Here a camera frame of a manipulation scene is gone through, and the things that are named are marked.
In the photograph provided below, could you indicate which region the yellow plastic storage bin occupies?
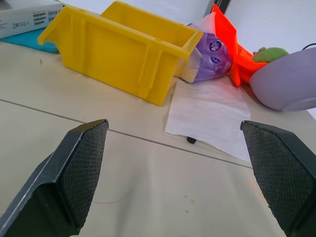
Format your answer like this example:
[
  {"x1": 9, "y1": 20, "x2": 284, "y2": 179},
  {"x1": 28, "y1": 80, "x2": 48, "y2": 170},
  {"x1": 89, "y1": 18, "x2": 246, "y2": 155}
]
[{"x1": 38, "y1": 0, "x2": 204, "y2": 107}]

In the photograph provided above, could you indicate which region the green plush toy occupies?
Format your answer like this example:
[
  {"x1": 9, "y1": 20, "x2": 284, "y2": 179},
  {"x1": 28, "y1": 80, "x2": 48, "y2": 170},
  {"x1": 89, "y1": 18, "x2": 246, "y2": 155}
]
[{"x1": 251, "y1": 46, "x2": 290, "y2": 63}]

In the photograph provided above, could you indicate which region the purple tissue pack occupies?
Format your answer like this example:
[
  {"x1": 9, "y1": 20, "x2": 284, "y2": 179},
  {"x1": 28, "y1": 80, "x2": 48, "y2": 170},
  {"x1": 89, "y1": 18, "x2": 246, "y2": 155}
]
[{"x1": 179, "y1": 23, "x2": 233, "y2": 84}]

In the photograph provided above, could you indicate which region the lavender plastic bowl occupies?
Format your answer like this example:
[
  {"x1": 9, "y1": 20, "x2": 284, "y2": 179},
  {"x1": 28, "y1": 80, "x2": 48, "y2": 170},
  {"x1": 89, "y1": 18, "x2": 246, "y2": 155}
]
[{"x1": 249, "y1": 47, "x2": 316, "y2": 112}]

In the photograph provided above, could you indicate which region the orange plastic bin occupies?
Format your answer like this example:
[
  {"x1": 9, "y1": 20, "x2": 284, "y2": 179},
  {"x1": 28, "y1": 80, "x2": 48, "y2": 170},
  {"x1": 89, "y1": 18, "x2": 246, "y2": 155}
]
[{"x1": 210, "y1": 3, "x2": 268, "y2": 87}]

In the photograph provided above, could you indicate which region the black perforated strip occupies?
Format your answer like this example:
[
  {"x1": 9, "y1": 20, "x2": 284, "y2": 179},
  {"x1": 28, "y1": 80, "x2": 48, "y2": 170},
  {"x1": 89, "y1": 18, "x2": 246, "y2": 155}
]
[{"x1": 216, "y1": 0, "x2": 231, "y2": 15}]

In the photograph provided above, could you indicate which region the teal cloth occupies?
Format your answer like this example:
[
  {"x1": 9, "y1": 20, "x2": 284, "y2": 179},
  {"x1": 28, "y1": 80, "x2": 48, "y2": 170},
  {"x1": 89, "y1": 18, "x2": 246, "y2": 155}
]
[{"x1": 0, "y1": 27, "x2": 60, "y2": 54}]

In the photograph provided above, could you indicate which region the grey cardboard box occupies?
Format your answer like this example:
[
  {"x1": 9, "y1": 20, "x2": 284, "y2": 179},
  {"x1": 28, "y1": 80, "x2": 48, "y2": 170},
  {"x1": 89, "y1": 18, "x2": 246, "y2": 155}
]
[{"x1": 0, "y1": 0, "x2": 64, "y2": 40}]

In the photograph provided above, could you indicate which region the white paper tissue sheet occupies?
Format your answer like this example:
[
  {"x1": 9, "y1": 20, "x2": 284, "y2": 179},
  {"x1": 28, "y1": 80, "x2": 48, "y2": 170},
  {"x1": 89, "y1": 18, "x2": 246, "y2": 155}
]
[{"x1": 164, "y1": 79, "x2": 253, "y2": 162}]

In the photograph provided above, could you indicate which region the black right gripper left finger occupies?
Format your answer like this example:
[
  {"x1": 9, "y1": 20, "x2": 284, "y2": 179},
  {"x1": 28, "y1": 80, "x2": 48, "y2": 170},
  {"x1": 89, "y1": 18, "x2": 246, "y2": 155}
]
[{"x1": 0, "y1": 119, "x2": 109, "y2": 237}]

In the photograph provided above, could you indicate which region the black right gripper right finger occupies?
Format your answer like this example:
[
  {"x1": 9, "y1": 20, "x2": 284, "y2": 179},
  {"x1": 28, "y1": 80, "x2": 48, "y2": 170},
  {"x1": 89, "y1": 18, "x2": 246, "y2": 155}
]
[{"x1": 240, "y1": 120, "x2": 316, "y2": 237}]

